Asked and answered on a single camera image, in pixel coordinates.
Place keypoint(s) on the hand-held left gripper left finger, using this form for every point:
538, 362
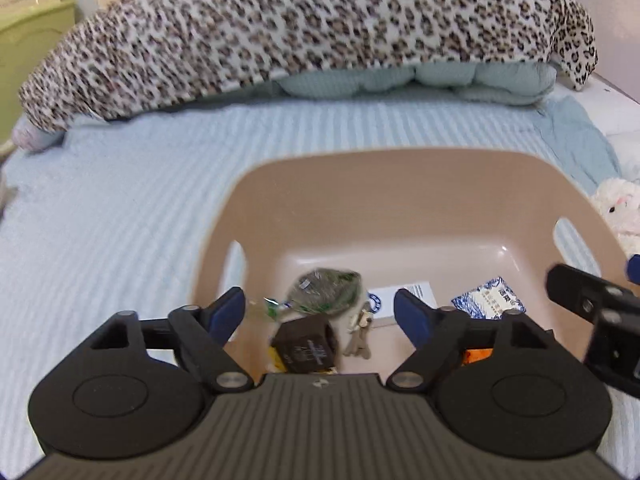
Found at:
227, 314

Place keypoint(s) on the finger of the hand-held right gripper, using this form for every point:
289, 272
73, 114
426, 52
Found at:
635, 270
575, 287

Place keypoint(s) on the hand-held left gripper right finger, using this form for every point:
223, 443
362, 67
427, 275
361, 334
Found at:
412, 316

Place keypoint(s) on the white card box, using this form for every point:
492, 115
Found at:
385, 300

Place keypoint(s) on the metal keys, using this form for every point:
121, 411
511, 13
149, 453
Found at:
359, 335

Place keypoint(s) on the blue white patterned box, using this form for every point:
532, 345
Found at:
487, 300

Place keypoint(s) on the clear green snack packet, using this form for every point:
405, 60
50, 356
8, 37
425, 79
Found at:
325, 290

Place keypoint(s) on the beige plastic storage basket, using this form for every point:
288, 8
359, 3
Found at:
400, 210

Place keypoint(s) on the white fluffy plush toy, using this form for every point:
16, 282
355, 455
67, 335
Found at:
620, 210

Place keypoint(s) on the blue striped bed sheet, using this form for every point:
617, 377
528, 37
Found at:
125, 210

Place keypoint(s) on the cream white bed cover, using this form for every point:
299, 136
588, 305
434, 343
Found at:
615, 115

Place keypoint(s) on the light green checked quilt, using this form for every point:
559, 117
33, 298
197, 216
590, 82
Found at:
400, 80

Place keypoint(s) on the pink pillow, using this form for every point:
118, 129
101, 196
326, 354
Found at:
35, 136

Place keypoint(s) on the leopard print blanket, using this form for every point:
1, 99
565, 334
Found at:
300, 25

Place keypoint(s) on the green bedside cabinet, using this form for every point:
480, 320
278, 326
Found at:
30, 60

